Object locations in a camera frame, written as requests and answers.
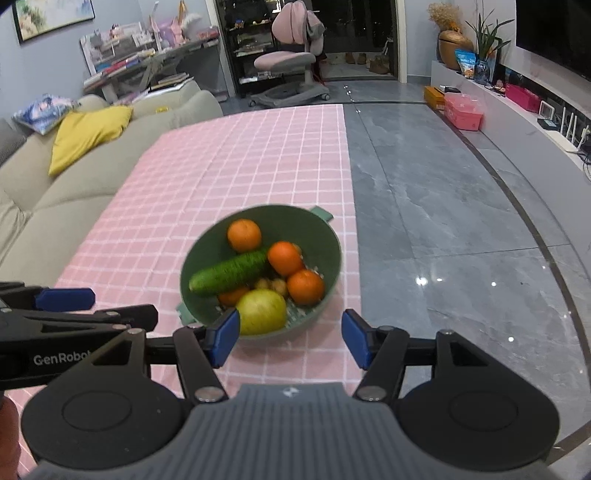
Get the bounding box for brown shoes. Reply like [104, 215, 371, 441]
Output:
[344, 52, 390, 75]

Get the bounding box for person's left forearm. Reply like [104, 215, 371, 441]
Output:
[0, 400, 22, 480]

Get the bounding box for beige sofa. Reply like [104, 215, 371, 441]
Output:
[0, 87, 224, 278]

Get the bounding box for black television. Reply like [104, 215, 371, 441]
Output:
[514, 0, 591, 80]

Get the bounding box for white media cabinet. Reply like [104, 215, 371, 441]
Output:
[430, 60, 591, 185]

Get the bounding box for dark display shelf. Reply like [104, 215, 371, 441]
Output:
[215, 0, 287, 99]

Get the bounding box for framed wall painting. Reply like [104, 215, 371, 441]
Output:
[11, 0, 97, 45]

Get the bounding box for cluttered study desk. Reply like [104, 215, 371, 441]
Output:
[79, 13, 222, 107]

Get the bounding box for white router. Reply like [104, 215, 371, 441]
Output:
[558, 104, 591, 154]

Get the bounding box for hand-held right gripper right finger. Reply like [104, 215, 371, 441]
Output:
[341, 309, 496, 401]

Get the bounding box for green-yellow pear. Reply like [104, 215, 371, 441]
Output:
[235, 289, 288, 336]

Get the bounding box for blue snack bag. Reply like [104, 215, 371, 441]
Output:
[454, 49, 477, 80]

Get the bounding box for pink checked tablecloth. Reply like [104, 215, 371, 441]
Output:
[9, 104, 363, 480]

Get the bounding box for green colander bowl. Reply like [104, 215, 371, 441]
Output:
[175, 204, 343, 341]

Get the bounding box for blue printed pillow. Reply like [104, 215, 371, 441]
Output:
[12, 93, 80, 136]

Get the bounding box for red box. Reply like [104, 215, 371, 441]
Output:
[505, 83, 542, 114]

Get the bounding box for pink desk chair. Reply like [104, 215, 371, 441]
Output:
[248, 0, 331, 108]

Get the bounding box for orange mandarin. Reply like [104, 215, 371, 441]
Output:
[267, 241, 305, 278]
[287, 269, 326, 306]
[226, 219, 262, 254]
[218, 286, 251, 308]

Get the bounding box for pink storage box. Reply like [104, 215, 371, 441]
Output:
[443, 92, 485, 132]

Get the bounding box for dried flower bunch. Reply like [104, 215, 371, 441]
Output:
[427, 2, 464, 33]

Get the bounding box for golden gourd vase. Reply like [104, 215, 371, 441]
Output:
[438, 28, 475, 71]

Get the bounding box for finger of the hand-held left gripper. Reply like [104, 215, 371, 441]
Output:
[0, 281, 97, 315]
[0, 304, 159, 354]

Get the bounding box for yellow pillow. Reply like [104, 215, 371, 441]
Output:
[48, 105, 134, 178]

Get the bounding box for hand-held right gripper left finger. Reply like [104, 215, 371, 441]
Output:
[88, 308, 241, 402]

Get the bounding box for green potted plant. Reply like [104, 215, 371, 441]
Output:
[465, 8, 515, 86]

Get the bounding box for green cucumber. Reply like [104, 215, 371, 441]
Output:
[188, 250, 271, 296]

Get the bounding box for orange box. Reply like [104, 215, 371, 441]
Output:
[424, 86, 447, 112]

